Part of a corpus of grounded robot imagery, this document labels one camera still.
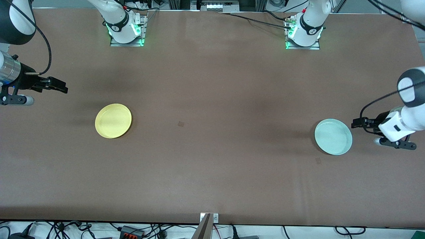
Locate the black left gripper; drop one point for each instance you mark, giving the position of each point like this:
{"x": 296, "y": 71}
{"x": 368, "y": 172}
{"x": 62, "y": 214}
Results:
{"x": 379, "y": 120}

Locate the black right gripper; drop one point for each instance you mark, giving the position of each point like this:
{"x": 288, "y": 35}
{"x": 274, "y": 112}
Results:
{"x": 26, "y": 82}

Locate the light green round plate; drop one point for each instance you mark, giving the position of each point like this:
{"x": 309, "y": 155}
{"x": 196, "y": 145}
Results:
{"x": 333, "y": 136}

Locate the yellow round plate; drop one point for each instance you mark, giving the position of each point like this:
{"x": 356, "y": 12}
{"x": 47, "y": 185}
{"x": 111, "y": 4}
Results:
{"x": 113, "y": 120}

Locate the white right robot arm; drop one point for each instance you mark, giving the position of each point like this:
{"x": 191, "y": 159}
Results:
{"x": 20, "y": 20}

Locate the green board corner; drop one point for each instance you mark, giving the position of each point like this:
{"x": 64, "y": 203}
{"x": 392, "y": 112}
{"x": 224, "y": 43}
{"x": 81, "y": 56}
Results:
{"x": 419, "y": 234}

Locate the black power adapter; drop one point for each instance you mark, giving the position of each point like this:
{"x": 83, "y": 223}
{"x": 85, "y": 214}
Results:
{"x": 20, "y": 236}

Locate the black power strip orange switches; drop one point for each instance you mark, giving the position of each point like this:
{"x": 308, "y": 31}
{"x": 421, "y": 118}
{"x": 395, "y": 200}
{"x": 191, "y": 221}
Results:
{"x": 132, "y": 232}

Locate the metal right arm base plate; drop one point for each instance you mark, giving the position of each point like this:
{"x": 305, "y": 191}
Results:
{"x": 116, "y": 44}

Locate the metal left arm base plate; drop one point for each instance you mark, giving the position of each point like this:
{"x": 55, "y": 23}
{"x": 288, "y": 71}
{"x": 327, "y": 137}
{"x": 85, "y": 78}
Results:
{"x": 313, "y": 47}

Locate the grey metal camera bracket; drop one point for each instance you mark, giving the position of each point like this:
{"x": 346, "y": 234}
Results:
{"x": 206, "y": 225}

